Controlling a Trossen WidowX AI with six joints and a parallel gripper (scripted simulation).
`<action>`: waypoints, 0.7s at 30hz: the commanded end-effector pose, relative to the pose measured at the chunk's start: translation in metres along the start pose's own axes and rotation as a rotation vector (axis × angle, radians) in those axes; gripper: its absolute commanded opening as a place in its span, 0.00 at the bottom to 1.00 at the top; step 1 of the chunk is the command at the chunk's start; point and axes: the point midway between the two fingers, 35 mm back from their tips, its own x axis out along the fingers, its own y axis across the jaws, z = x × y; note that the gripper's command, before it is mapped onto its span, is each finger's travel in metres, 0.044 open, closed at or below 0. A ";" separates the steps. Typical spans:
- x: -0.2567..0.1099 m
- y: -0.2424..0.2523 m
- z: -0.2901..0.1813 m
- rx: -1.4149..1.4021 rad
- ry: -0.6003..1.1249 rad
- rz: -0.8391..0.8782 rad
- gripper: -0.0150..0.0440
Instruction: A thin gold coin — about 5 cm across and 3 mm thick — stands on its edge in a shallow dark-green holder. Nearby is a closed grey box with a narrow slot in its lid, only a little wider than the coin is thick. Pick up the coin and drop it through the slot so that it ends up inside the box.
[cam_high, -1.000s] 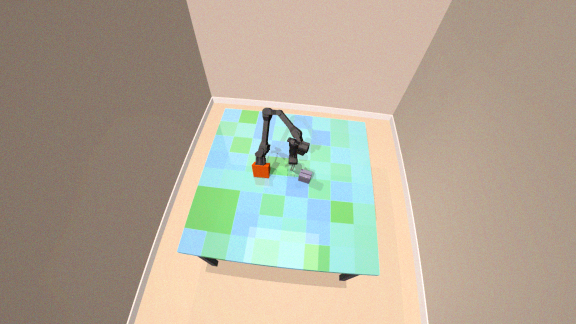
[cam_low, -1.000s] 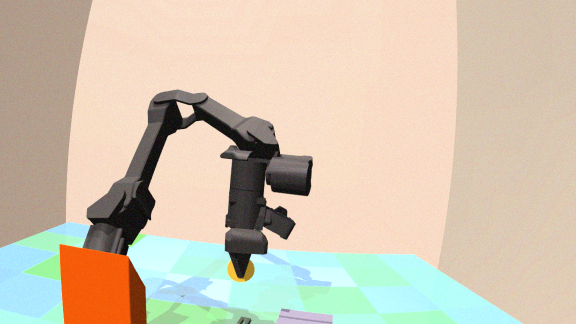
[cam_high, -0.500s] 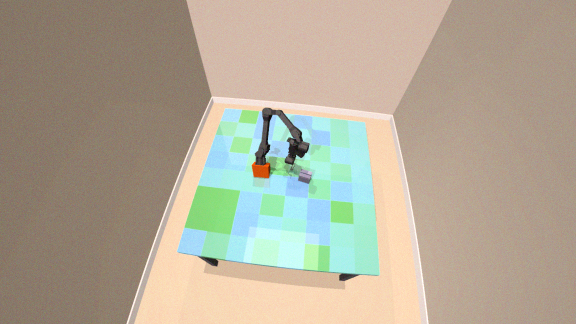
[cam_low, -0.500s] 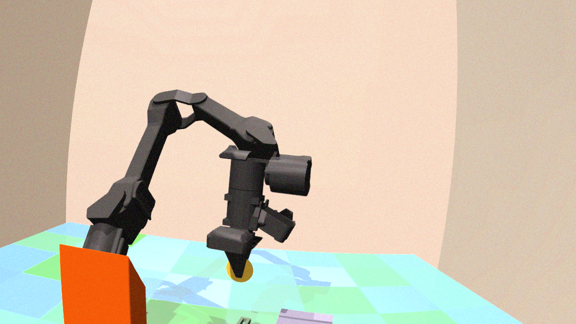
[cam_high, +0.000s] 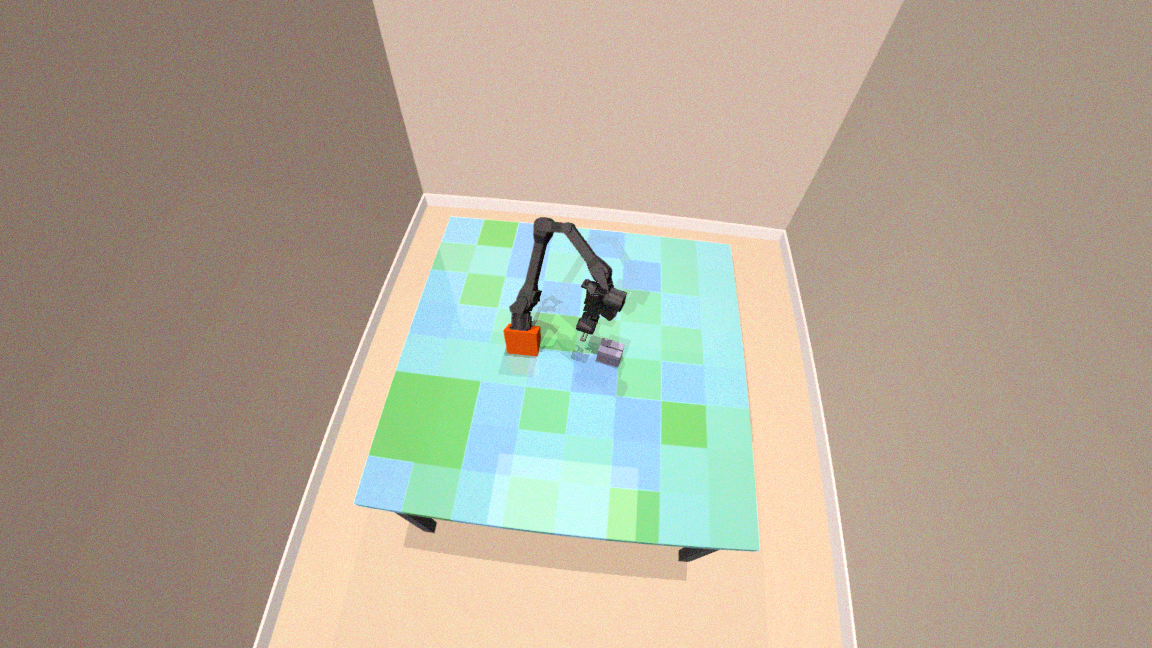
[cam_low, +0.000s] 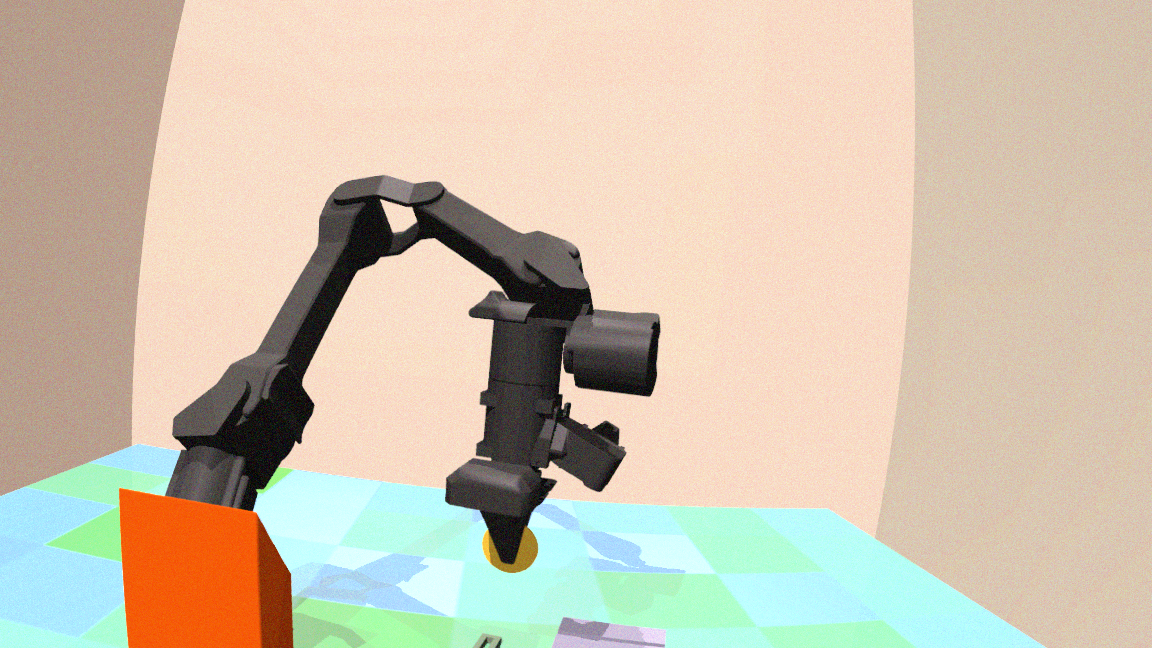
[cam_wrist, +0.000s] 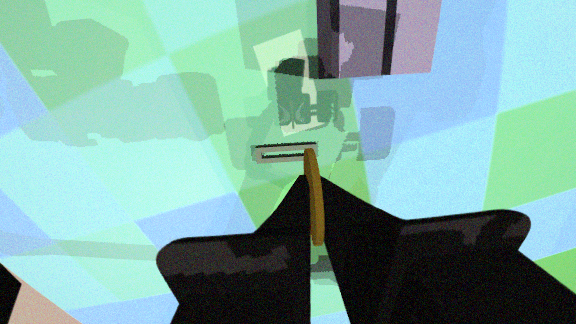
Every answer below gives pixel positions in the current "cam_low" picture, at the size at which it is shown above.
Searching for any gold coin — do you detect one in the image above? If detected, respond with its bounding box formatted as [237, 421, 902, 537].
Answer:
[482, 526, 538, 573]

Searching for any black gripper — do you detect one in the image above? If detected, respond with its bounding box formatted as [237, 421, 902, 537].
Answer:
[445, 377, 563, 565]

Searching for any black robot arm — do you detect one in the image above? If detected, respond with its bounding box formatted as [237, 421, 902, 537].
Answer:
[165, 175, 660, 511]

